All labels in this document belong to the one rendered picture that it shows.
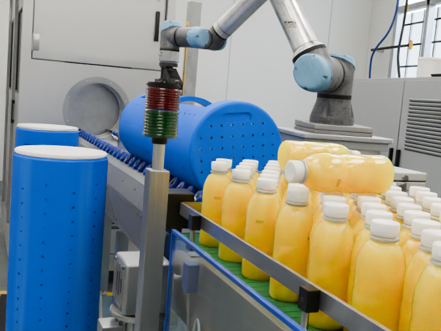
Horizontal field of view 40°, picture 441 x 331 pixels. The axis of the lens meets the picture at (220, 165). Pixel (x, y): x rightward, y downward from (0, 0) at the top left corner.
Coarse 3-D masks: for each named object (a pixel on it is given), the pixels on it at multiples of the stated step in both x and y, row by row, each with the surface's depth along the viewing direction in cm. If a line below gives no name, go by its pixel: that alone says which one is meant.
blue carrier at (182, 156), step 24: (144, 96) 238; (120, 120) 240; (192, 120) 167; (216, 120) 163; (240, 120) 166; (264, 120) 169; (144, 144) 205; (168, 144) 179; (192, 144) 162; (216, 144) 164; (240, 144) 167; (264, 144) 170; (168, 168) 188; (192, 168) 163
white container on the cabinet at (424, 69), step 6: (420, 60) 382; (426, 60) 378; (432, 60) 377; (438, 60) 378; (420, 66) 382; (426, 66) 378; (432, 66) 377; (438, 66) 378; (420, 72) 381; (426, 72) 379; (432, 72) 378; (438, 72) 379
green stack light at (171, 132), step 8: (144, 112) 110; (152, 112) 108; (160, 112) 108; (168, 112) 108; (176, 112) 109; (144, 120) 109; (152, 120) 108; (160, 120) 108; (168, 120) 108; (176, 120) 110; (144, 128) 109; (152, 128) 108; (160, 128) 108; (168, 128) 108; (176, 128) 110; (144, 136) 110; (152, 136) 108; (160, 136) 108; (168, 136) 109; (176, 136) 110
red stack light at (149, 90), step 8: (152, 88) 108; (160, 88) 107; (152, 96) 108; (160, 96) 107; (168, 96) 107; (176, 96) 109; (152, 104) 108; (160, 104) 107; (168, 104) 108; (176, 104) 109
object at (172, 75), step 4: (168, 68) 225; (172, 68) 226; (164, 72) 225; (168, 72) 223; (172, 72) 223; (176, 72) 224; (168, 76) 221; (172, 76) 221; (176, 76) 222; (168, 80) 221; (172, 80) 219; (176, 80) 219; (180, 80) 221; (180, 84) 218; (180, 88) 219
